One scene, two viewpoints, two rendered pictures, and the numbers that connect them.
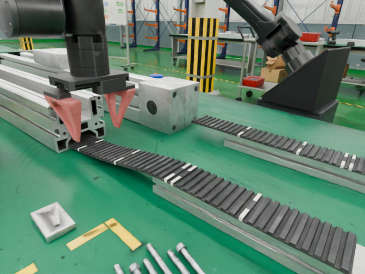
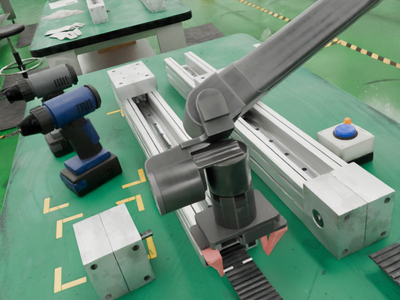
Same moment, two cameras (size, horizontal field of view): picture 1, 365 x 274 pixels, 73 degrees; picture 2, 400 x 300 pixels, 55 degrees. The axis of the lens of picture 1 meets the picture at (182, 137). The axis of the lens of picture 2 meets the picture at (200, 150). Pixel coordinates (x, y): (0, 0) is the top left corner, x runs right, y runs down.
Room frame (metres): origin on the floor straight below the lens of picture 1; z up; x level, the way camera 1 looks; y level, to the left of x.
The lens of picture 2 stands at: (0.05, -0.07, 1.28)
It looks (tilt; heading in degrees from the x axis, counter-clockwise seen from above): 32 degrees down; 37
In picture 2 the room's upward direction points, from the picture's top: 12 degrees counter-clockwise
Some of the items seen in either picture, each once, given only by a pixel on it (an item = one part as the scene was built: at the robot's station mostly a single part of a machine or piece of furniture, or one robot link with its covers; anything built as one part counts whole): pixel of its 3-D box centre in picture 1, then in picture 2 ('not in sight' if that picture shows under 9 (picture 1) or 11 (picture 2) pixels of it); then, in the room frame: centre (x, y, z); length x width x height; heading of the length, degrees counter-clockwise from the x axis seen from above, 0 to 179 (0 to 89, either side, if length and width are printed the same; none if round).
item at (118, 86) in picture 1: (107, 103); (255, 234); (0.40, 0.13, 0.86); 0.07 x 0.07 x 0.09; 53
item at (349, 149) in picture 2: not in sight; (341, 146); (0.73, 0.09, 0.81); 0.10 x 0.08 x 0.06; 142
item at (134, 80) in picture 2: not in sight; (132, 84); (0.81, 0.70, 0.87); 0.16 x 0.11 x 0.07; 52
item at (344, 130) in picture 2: (156, 78); (344, 132); (0.74, 0.08, 0.84); 0.04 x 0.04 x 0.02
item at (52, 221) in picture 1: (52, 220); not in sight; (0.21, 0.14, 0.78); 0.05 x 0.03 x 0.01; 46
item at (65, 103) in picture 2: not in sight; (67, 146); (0.47, 0.60, 0.89); 0.20 x 0.08 x 0.22; 164
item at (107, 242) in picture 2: not in sight; (121, 248); (0.32, 0.34, 0.83); 0.11 x 0.10 x 0.10; 146
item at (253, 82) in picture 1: (275, 68); not in sight; (3.43, -1.23, 0.50); 1.03 x 0.55 x 1.01; 60
